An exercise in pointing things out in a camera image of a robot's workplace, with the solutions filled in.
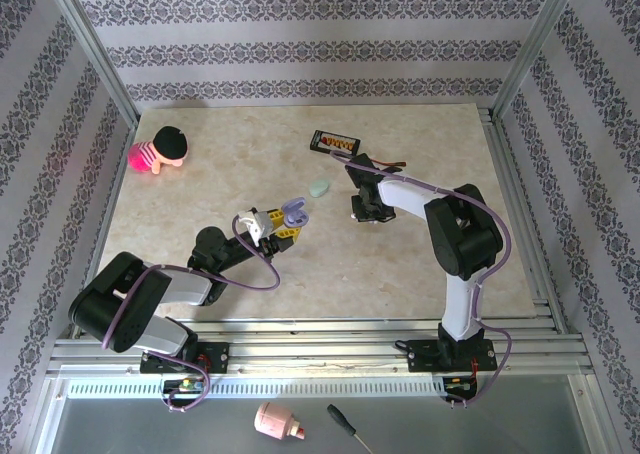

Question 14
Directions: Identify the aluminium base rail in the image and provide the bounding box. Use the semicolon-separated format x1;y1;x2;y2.
47;318;594;375

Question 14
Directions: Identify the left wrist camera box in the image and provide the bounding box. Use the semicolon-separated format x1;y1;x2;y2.
237;208;265;248

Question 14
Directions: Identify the purple earbud case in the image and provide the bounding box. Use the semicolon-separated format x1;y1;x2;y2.
280;196;310;225

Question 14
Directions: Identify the aluminium side rail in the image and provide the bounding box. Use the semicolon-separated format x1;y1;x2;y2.
477;104;571;335

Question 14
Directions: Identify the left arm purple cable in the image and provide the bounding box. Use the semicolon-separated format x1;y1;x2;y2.
102;214;282;414

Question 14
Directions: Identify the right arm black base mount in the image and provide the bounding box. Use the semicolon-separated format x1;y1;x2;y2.
407;339;499;374

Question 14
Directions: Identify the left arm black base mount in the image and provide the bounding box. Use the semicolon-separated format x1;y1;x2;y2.
139;341;230;375

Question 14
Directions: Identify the grey metal shelf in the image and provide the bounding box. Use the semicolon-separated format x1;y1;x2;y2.
34;373;601;454

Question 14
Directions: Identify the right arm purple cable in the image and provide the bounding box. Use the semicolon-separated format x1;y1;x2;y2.
329;149;514;409

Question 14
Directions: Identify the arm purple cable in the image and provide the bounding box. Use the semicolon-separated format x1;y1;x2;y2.
102;214;282;414
329;149;514;409

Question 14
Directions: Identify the pink toy bottle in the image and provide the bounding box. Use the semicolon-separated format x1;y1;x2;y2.
253;401;307;443

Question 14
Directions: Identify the black handled screwdriver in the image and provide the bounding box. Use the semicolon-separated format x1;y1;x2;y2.
326;403;374;454

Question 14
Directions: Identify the aluminium frame post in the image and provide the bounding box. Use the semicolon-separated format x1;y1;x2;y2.
39;0;141;130
489;0;589;123

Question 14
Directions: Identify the white slotted cable duct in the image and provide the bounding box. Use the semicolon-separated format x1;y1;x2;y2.
64;376;449;400

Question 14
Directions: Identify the pink doll with black hat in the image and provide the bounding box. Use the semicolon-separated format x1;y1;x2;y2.
127;126;190;175

